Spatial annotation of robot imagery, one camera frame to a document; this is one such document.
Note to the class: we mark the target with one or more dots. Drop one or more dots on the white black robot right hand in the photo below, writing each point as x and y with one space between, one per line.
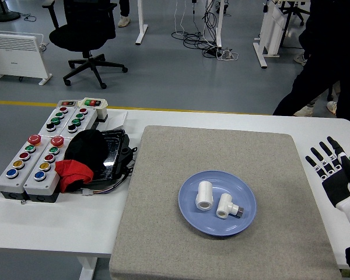
338 186

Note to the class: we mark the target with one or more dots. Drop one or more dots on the white tee pipe fitting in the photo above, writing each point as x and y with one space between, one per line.
223 205

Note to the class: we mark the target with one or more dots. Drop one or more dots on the white straight pipe coupling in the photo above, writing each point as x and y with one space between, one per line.
204 195

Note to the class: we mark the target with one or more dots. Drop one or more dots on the blue round plate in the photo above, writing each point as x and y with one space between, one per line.
189 216

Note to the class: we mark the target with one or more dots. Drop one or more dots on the standing person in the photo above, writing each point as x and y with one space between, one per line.
329 52

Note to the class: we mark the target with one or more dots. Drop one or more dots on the grey-brown table mat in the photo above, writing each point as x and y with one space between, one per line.
163 175

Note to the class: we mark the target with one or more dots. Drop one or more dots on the white desk leg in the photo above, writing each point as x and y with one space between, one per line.
141 29
219 29

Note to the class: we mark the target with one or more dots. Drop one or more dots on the black plastic tray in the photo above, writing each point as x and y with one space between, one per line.
116 151

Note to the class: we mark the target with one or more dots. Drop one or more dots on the white paper sheet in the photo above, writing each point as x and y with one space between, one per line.
118 119

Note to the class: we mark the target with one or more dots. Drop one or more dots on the black cloth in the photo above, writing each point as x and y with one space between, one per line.
84 148

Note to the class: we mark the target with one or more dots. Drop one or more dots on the white table leg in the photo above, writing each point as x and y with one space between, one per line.
87 268

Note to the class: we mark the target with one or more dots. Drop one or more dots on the red cloth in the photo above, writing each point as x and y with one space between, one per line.
73 175

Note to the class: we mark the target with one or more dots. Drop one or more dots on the walking person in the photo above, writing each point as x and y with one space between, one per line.
124 20

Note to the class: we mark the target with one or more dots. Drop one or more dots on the black office chair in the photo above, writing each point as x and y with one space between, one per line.
81 35

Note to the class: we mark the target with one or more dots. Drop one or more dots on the five-button control box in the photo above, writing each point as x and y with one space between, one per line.
6 183
32 186

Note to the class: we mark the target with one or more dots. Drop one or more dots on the white panel heater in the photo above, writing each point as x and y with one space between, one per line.
14 55

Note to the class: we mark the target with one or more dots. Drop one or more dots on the black fan stand base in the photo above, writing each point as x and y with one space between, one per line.
6 16

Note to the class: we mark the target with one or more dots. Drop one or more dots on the white desk frame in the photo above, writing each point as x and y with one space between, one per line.
269 32

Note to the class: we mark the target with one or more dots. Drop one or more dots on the white green-red switch box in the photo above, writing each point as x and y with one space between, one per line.
102 110

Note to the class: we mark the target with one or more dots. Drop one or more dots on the small grey switch box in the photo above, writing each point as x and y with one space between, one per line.
67 103

